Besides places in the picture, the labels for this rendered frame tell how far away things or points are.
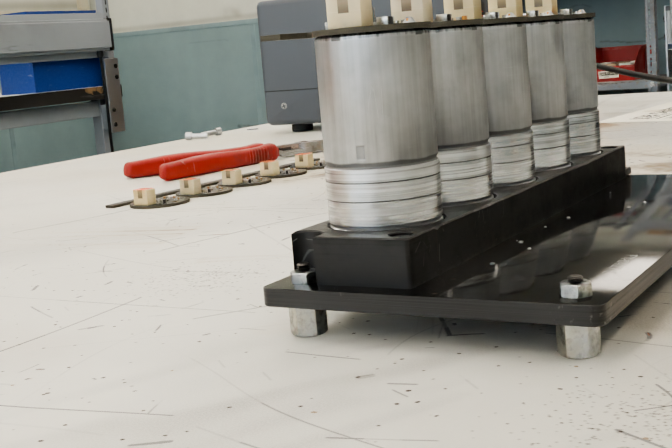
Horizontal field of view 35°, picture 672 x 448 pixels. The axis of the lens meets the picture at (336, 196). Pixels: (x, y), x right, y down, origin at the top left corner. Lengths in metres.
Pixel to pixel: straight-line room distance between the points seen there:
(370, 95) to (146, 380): 0.07
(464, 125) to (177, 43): 5.90
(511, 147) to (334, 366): 0.09
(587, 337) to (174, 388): 0.07
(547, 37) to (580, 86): 0.03
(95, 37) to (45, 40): 0.21
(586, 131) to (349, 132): 0.12
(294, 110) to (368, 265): 0.56
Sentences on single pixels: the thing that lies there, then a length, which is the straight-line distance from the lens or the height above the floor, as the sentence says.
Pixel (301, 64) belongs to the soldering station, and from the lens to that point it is 0.77.
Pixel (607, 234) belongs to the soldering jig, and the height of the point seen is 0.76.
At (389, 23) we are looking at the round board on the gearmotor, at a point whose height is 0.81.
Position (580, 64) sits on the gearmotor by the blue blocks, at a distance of 0.32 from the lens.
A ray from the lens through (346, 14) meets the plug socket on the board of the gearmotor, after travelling 0.22.
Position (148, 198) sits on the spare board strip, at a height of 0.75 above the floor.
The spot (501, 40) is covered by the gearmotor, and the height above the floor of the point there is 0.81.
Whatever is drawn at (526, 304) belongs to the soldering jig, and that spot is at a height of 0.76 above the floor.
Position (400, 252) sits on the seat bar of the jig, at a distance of 0.21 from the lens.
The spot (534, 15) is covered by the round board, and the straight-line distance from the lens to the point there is 0.29.
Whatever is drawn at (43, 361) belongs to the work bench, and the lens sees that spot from 0.23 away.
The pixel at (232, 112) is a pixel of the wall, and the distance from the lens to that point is 5.93.
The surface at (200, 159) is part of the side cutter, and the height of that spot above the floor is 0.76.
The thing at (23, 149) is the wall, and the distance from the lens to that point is 6.09.
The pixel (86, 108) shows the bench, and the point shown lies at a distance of 3.47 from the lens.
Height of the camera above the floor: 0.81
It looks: 8 degrees down
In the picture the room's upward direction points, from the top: 5 degrees counter-clockwise
